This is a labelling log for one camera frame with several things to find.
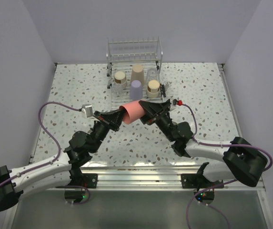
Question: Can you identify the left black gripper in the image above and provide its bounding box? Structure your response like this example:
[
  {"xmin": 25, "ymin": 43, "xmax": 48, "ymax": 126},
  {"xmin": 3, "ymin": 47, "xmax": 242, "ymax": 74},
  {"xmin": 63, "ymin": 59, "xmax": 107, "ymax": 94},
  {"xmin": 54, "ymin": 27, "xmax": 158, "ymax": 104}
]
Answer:
[{"xmin": 89, "ymin": 107, "xmax": 126, "ymax": 153}]

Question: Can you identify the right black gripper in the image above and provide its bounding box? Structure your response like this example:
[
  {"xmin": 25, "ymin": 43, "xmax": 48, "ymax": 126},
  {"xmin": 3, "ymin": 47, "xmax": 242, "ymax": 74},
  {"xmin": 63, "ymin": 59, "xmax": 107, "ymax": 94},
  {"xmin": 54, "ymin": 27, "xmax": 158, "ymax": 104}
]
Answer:
[{"xmin": 133, "ymin": 101, "xmax": 176, "ymax": 142}]

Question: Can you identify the red plastic cup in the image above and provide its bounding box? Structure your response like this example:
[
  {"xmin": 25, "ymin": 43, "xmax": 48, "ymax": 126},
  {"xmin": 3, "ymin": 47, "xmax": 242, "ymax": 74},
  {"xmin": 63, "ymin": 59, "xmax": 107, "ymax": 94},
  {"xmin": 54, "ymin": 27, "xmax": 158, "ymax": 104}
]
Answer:
[{"xmin": 120, "ymin": 100, "xmax": 145, "ymax": 125}]

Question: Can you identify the steel cup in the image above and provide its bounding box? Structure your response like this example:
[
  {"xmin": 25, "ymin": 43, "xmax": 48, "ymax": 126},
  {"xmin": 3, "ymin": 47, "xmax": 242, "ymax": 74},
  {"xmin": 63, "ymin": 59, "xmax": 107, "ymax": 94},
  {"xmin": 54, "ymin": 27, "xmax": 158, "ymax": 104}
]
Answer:
[
  {"xmin": 114, "ymin": 71, "xmax": 127, "ymax": 88},
  {"xmin": 146, "ymin": 80, "xmax": 160, "ymax": 98}
]

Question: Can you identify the purple plastic cup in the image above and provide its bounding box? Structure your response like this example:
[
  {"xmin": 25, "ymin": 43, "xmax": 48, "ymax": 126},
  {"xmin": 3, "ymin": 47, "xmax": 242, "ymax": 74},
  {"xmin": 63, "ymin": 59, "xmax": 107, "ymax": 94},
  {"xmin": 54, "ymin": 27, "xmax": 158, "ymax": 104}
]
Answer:
[{"xmin": 130, "ymin": 80, "xmax": 143, "ymax": 101}]

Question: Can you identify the large clear glass cup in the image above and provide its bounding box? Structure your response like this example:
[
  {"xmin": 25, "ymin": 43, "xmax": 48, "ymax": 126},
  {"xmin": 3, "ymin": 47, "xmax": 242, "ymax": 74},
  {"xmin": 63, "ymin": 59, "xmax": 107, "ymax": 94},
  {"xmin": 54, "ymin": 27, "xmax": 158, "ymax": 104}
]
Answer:
[{"xmin": 145, "ymin": 68, "xmax": 160, "ymax": 84}]

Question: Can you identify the tan paper cup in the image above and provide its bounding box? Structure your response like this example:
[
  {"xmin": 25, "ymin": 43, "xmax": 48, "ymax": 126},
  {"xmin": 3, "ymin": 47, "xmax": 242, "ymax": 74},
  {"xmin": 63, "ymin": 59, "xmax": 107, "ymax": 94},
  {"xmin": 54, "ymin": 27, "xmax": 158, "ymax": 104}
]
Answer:
[{"xmin": 131, "ymin": 64, "xmax": 144, "ymax": 86}]

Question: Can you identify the small clear glass cup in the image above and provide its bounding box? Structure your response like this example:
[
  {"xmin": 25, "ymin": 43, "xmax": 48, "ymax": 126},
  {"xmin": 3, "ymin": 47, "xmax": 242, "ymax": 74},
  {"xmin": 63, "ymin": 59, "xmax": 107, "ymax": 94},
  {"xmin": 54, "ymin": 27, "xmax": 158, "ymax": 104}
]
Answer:
[{"xmin": 112, "ymin": 83, "xmax": 123, "ymax": 95}]

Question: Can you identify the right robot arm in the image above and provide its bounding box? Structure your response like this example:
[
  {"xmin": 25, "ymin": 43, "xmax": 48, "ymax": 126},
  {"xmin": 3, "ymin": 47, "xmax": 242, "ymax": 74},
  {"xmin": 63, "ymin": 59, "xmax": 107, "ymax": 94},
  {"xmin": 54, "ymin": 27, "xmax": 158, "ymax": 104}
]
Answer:
[{"xmin": 139, "ymin": 99, "xmax": 273, "ymax": 187}]

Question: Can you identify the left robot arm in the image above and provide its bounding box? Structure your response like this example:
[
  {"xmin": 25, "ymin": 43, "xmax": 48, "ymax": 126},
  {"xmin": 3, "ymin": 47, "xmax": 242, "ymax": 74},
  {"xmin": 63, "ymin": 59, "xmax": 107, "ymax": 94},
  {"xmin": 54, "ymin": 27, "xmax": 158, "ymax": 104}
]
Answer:
[{"xmin": 0, "ymin": 109, "xmax": 125, "ymax": 212}]

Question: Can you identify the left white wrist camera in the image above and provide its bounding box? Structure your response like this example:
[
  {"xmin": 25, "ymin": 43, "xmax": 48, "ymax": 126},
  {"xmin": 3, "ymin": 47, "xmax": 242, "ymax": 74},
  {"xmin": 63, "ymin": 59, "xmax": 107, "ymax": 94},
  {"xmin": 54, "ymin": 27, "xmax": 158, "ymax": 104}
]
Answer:
[{"xmin": 79, "ymin": 104, "xmax": 96, "ymax": 120}]

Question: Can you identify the silver wire dish rack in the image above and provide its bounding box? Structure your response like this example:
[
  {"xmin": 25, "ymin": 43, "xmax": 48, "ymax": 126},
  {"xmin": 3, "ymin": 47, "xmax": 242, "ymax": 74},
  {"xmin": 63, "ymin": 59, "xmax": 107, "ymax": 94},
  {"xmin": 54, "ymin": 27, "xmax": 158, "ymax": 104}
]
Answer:
[{"xmin": 106, "ymin": 37, "xmax": 171, "ymax": 110}]

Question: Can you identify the aluminium frame rail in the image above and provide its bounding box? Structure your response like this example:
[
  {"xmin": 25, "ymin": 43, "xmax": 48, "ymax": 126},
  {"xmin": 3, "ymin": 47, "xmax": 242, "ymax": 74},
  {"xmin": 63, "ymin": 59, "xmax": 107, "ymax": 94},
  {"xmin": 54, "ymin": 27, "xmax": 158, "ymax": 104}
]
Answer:
[{"xmin": 14, "ymin": 167, "xmax": 267, "ymax": 190}]

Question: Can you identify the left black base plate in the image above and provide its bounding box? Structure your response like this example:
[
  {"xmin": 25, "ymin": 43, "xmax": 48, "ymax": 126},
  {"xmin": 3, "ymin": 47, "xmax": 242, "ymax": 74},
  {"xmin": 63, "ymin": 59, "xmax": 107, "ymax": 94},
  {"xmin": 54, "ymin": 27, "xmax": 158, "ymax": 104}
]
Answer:
[{"xmin": 55, "ymin": 173, "xmax": 98, "ymax": 189}]

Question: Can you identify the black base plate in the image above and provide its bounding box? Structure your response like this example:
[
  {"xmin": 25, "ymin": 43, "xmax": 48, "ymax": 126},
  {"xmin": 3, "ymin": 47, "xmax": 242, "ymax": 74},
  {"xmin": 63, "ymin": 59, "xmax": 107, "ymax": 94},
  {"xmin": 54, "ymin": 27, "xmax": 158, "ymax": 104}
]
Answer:
[
  {"xmin": 55, "ymin": 173, "xmax": 98, "ymax": 189},
  {"xmin": 181, "ymin": 174, "xmax": 224, "ymax": 191}
]

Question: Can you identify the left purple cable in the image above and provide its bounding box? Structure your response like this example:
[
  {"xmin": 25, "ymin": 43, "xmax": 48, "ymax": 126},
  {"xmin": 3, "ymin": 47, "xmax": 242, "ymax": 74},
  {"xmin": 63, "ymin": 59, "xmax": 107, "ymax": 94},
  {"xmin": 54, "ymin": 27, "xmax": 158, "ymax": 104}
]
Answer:
[{"xmin": 0, "ymin": 101, "xmax": 92, "ymax": 213}]

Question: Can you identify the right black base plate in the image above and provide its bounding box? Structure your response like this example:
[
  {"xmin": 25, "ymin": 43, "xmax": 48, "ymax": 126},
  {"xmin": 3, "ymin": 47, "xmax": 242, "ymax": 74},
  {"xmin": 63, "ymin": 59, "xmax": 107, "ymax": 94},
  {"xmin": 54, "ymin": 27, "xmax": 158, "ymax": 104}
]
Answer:
[{"xmin": 181, "ymin": 174, "xmax": 224, "ymax": 191}]

